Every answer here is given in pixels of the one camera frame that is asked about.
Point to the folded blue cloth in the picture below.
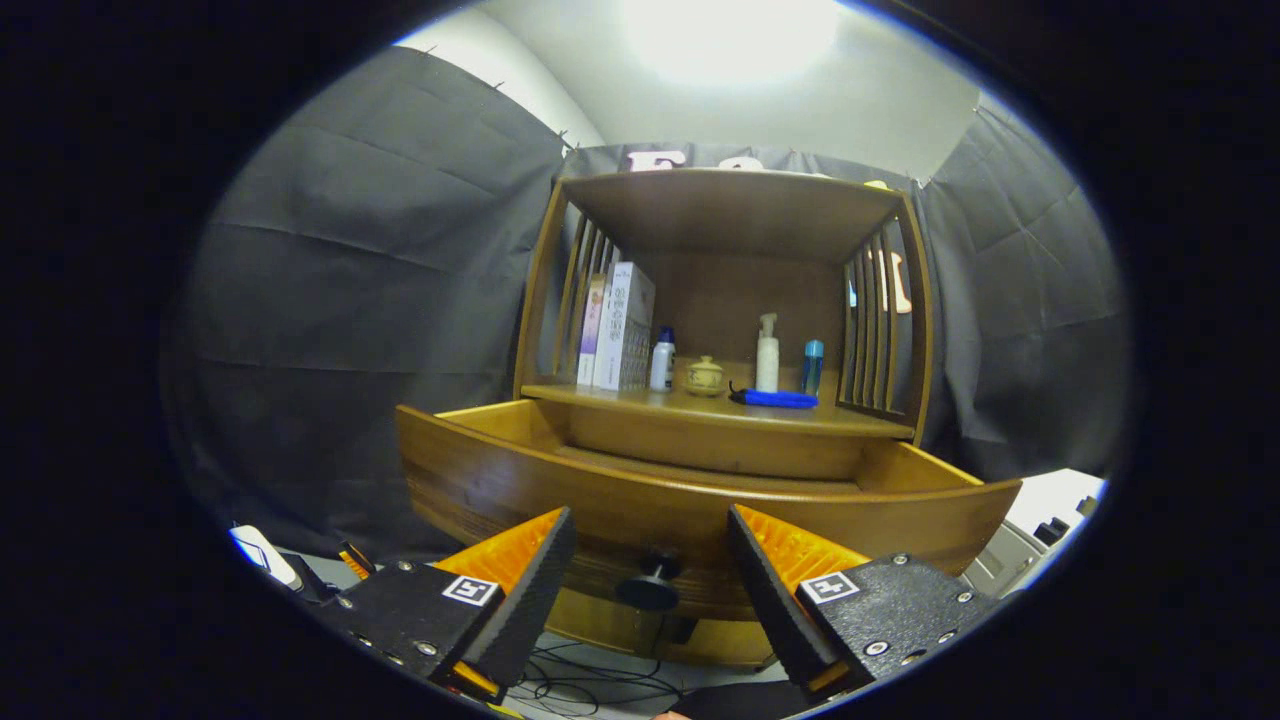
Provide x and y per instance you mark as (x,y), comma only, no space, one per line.
(780,399)

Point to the wooden countertop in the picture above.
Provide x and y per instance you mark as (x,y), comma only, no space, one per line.
(700,408)

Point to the yellow lidded tea cup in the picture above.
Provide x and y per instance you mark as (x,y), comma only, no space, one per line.
(704,378)

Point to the white bottle with blue cap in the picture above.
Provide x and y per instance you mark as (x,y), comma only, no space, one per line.
(661,365)

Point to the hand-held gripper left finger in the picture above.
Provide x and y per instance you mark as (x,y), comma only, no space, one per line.
(528,600)

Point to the wooden cabinet door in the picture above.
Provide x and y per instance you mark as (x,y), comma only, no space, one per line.
(600,635)
(720,645)

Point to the clear blue bottle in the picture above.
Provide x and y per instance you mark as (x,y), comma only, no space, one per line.
(812,370)

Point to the white pump bottle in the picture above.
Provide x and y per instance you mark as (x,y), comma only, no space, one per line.
(767,360)

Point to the wooden cabinet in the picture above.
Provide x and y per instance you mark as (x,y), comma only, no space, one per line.
(740,300)

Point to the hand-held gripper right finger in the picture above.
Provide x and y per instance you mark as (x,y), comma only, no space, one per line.
(775,600)

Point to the wooden drawer with black knob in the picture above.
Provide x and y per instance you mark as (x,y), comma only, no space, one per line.
(620,500)

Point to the orange and black tool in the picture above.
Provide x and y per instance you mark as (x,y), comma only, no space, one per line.
(355,560)

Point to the white plastic drawer unit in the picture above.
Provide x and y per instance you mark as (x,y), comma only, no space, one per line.
(1040,500)

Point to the thin purple book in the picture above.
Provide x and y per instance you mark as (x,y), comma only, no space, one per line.
(590,335)

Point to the white patterned book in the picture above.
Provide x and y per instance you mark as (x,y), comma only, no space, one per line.
(625,330)

